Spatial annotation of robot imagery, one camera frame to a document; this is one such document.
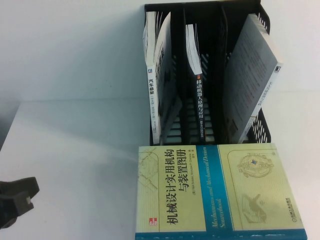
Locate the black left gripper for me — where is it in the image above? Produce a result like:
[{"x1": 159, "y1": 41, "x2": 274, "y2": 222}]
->
[{"x1": 0, "y1": 176, "x2": 40, "y2": 229}]

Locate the yellow book with blue spine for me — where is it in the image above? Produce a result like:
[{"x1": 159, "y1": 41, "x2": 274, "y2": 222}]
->
[{"x1": 134, "y1": 142, "x2": 309, "y2": 240}]

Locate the white spine paperback book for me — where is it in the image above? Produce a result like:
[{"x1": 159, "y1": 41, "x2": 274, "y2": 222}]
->
[{"x1": 141, "y1": 10, "x2": 184, "y2": 146}]

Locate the black spine robotics book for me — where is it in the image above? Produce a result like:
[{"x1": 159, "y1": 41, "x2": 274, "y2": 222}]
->
[{"x1": 184, "y1": 23, "x2": 208, "y2": 146}]

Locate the grey cover leaning book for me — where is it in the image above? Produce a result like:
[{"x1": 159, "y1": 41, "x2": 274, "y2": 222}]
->
[{"x1": 221, "y1": 13, "x2": 285, "y2": 145}]

